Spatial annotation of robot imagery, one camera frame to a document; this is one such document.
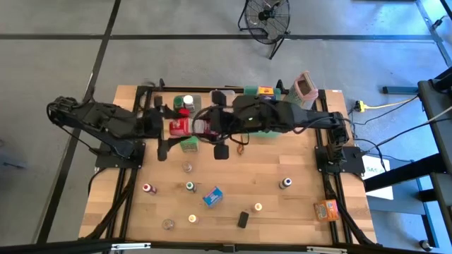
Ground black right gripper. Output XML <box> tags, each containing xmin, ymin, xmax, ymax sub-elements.
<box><xmin>210</xmin><ymin>90</ymin><xmax>250</xmax><ymax>161</ymax></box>

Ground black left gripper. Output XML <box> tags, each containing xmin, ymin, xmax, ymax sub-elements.
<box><xmin>136</xmin><ymin>95</ymin><xmax>184</xmax><ymax>162</ymax></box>

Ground red cereal box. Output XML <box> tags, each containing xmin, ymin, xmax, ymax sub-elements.
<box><xmin>168</xmin><ymin>117</ymin><xmax>217</xmax><ymax>138</ymax></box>

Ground white-lid spice jar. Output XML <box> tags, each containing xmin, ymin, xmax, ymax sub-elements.
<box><xmin>183</xmin><ymin>94</ymin><xmax>196</xmax><ymax>112</ymax></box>

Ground grey plastic bin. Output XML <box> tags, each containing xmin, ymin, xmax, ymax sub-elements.
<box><xmin>172</xmin><ymin>93</ymin><xmax>204</xmax><ymax>121</ymax></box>

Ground green cereal box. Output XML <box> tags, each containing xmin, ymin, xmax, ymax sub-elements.
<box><xmin>179</xmin><ymin>135</ymin><xmax>200</xmax><ymax>153</ymax></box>

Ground teal plastic bin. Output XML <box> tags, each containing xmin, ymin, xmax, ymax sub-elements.
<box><xmin>242</xmin><ymin>85</ymin><xmax>283</xmax><ymax>139</ymax></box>

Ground blue Rice Krispies box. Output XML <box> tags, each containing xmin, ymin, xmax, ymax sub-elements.
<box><xmin>201</xmin><ymin>186</ymin><xmax>225</xmax><ymax>208</ymax></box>

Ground dark green pepper tin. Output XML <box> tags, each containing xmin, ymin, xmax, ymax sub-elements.
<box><xmin>237</xmin><ymin>210</ymin><xmax>250</xmax><ymax>229</ymax></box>

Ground black floor fan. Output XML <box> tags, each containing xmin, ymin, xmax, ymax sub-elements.
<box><xmin>237</xmin><ymin>0</ymin><xmax>292</xmax><ymax>61</ymax></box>

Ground orange cereal box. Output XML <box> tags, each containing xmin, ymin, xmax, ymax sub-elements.
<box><xmin>313</xmin><ymin>199</ymin><xmax>340</xmax><ymax>222</ymax></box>

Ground white paper sheet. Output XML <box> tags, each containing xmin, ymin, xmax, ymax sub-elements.
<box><xmin>362</xmin><ymin>155</ymin><xmax>394</xmax><ymax>201</ymax></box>

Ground blue floor bar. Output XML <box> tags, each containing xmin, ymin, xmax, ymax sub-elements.
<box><xmin>382</xmin><ymin>85</ymin><xmax>420</xmax><ymax>95</ymax></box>

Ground dark side desk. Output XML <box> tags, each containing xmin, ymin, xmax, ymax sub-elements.
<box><xmin>363</xmin><ymin>66</ymin><xmax>452</xmax><ymax>250</ymax></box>

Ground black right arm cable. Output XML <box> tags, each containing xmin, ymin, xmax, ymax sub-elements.
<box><xmin>191</xmin><ymin>104</ymin><xmax>250</xmax><ymax>146</ymax></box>

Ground black cable bundle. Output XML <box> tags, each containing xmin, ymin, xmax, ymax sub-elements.
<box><xmin>84</xmin><ymin>168</ymin><xmax>137</xmax><ymax>241</ymax></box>
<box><xmin>323</xmin><ymin>175</ymin><xmax>377</xmax><ymax>246</ymax></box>

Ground silver metal bracket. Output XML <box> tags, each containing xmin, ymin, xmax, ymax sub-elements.
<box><xmin>110</xmin><ymin>242</ymin><xmax>152</xmax><ymax>251</ymax></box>
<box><xmin>306</xmin><ymin>246</ymin><xmax>349</xmax><ymax>254</ymax></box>

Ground yellow extension cord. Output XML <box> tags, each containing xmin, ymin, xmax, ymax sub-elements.
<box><xmin>354</xmin><ymin>95</ymin><xmax>420</xmax><ymax>114</ymax></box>

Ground black floor cable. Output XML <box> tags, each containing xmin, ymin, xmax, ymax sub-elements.
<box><xmin>367</xmin><ymin>118</ymin><xmax>452</xmax><ymax>152</ymax></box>

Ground white cable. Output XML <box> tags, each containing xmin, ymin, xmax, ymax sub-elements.
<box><xmin>426</xmin><ymin>104</ymin><xmax>452</xmax><ymax>125</ymax></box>

